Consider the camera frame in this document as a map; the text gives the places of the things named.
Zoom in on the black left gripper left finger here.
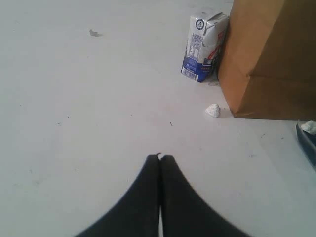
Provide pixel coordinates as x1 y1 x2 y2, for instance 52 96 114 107
77 155 160 237

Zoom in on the small paper scrap on table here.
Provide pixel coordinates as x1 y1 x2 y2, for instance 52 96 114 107
89 29 103 37

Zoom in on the blue spaghetti packet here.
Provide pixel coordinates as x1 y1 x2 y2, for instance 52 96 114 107
295 121 316 170

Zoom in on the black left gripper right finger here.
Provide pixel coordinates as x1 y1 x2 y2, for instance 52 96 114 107
160 155 249 237

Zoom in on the brown paper bag with handles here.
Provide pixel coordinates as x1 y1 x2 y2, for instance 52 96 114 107
218 0 316 120

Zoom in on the small white blue milk carton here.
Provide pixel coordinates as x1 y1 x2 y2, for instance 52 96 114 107
181 8 229 82

